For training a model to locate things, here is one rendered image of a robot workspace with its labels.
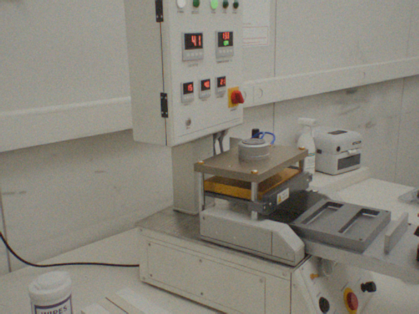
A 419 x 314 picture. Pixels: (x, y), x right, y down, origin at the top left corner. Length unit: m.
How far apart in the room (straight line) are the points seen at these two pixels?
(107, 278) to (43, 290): 0.33
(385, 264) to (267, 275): 0.24
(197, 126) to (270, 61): 0.95
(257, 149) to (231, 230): 0.21
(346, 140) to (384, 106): 0.90
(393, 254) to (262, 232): 0.27
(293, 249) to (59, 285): 0.51
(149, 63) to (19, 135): 0.46
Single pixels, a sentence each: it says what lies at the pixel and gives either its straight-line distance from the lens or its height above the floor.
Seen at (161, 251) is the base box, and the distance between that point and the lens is 1.26.
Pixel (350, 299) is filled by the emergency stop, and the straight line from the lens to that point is 1.22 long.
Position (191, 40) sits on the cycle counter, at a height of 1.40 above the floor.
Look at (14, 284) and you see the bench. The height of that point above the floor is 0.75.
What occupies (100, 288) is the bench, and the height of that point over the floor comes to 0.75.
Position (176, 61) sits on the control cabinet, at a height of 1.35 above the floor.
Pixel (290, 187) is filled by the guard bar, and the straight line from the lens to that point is 1.18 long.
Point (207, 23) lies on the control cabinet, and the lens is 1.22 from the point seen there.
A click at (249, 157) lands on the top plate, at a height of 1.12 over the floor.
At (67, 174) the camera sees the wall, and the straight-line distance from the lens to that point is 1.55.
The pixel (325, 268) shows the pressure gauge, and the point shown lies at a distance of 1.13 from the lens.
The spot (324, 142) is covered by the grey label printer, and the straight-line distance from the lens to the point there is 2.11.
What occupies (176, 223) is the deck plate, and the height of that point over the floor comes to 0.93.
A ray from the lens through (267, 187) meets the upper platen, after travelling 1.13.
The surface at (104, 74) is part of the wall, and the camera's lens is 1.57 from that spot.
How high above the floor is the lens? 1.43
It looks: 15 degrees down
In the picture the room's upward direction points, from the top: 1 degrees counter-clockwise
